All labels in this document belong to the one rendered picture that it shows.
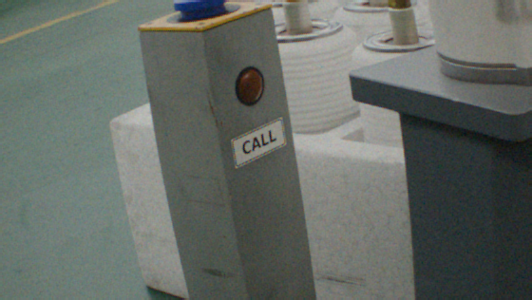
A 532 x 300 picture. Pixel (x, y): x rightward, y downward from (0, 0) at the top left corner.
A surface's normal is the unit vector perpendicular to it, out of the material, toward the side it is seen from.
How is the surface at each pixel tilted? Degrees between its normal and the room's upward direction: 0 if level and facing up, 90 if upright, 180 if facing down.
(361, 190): 90
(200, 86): 90
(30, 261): 0
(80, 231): 0
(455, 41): 90
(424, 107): 90
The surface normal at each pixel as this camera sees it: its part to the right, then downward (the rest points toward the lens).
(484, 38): -0.46, 0.35
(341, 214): -0.68, 0.33
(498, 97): -0.15, -0.94
